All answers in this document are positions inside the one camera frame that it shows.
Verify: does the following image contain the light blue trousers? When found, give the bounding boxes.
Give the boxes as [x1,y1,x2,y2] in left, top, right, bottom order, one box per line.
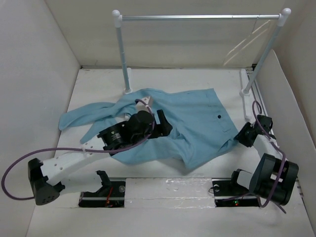
[58,88,238,169]

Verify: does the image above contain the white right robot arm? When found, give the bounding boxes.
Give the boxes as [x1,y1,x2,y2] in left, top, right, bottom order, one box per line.
[228,115,299,206]

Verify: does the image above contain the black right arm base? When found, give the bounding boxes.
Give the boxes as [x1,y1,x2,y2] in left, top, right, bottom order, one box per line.
[209,178,259,207]

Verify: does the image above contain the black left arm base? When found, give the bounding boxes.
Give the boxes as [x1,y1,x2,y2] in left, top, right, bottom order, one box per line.
[78,179,126,208]

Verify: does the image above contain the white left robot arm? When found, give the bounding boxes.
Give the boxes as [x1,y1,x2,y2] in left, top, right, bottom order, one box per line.
[28,110,173,205]

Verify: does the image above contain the cream plastic clothes hanger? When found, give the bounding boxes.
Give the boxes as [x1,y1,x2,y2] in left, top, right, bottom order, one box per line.
[222,20,275,68]

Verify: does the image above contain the white metal clothes rack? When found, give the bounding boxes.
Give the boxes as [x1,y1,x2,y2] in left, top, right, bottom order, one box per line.
[112,8,291,122]

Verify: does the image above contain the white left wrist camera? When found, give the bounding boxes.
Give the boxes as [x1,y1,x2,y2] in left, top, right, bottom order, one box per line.
[135,96,153,112]

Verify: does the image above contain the aluminium side rail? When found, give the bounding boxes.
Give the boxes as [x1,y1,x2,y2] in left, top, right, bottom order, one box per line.
[246,64,277,139]

